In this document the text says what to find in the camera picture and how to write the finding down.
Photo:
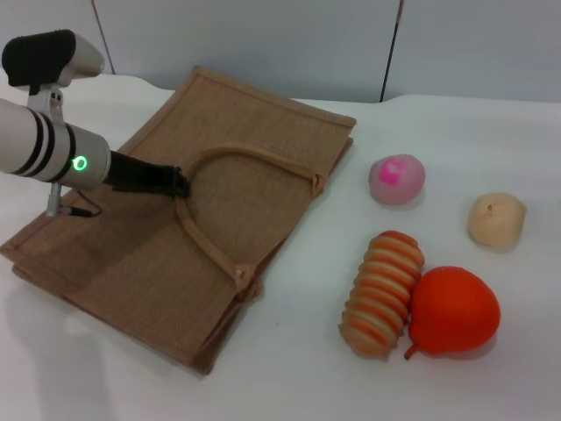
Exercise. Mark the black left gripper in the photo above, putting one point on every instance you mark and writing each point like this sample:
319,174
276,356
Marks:
140,175

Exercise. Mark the brown jute handbag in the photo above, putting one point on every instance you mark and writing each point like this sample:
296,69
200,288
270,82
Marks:
245,206

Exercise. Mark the pink toy peach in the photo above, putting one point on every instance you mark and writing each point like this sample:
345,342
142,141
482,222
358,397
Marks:
396,180

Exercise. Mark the orange toy fruit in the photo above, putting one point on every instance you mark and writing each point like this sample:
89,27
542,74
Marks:
456,311

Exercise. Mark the orange striped toy bread loaf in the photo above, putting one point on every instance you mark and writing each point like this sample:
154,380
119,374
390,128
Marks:
383,294

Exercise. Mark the beige toy fruit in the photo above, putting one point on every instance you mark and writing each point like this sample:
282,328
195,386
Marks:
497,221

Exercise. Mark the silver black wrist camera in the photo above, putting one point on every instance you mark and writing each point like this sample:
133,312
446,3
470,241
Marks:
44,57

